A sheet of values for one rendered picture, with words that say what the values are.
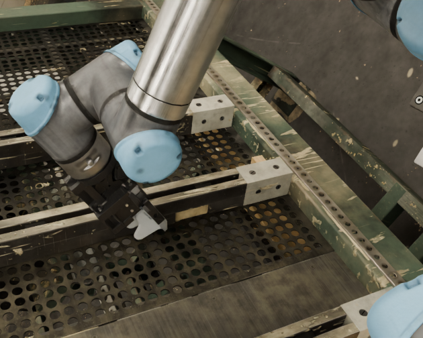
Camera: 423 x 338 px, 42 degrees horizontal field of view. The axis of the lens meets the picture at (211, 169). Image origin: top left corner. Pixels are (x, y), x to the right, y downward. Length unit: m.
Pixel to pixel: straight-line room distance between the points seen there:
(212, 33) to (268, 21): 2.37
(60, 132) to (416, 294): 0.55
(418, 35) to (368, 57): 1.66
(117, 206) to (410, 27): 0.50
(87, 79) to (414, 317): 0.55
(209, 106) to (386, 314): 1.20
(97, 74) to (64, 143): 0.11
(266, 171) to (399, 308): 0.98
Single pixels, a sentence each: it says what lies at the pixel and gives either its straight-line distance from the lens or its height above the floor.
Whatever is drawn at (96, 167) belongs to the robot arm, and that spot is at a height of 1.51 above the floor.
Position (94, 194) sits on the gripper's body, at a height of 1.48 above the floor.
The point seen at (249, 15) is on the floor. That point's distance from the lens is 3.09.
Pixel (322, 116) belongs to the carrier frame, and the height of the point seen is 0.18.
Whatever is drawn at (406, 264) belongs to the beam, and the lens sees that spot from 1.23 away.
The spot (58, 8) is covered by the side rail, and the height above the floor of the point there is 1.16.
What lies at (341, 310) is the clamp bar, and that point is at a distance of 1.07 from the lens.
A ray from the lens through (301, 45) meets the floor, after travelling 2.75.
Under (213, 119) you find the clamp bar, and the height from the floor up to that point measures 0.95.
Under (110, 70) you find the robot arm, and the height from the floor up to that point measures 1.57.
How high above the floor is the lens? 1.93
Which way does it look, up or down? 42 degrees down
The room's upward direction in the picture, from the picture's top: 73 degrees counter-clockwise
